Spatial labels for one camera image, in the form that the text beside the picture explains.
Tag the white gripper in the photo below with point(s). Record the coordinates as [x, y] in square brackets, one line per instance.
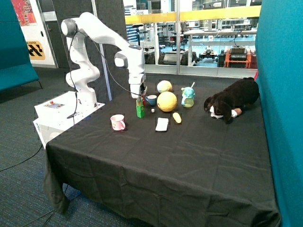
[137, 84]

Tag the green block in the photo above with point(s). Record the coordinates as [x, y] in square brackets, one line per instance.
[139, 102]
[139, 109]
[140, 114]

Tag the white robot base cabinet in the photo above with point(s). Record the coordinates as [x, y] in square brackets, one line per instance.
[57, 115]

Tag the blue cup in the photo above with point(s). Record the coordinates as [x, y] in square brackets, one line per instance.
[151, 99]

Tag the green block front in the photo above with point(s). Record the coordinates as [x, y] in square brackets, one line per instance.
[140, 114]

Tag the pale yellow small ball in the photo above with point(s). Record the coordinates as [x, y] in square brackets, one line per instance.
[164, 86]

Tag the large yellow textured ball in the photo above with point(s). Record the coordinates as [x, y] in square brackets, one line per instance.
[167, 101]

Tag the pink mug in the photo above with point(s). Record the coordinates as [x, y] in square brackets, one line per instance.
[118, 122]

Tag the white folded cloth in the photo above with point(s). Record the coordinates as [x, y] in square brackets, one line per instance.
[162, 124]

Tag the yellow toy banana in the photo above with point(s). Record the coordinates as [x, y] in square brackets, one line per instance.
[177, 117]

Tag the green sippy cup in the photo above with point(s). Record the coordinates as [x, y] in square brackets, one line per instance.
[188, 96]

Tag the black tripod stand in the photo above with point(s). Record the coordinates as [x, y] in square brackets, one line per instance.
[136, 36]

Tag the black tablecloth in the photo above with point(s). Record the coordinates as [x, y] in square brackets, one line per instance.
[202, 172]

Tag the dark brown plush dog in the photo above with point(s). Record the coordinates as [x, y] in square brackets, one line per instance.
[241, 93]

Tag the teal sofa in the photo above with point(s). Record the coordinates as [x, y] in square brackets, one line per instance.
[15, 66]

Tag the teal partition wall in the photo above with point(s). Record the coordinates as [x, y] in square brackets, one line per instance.
[279, 45]

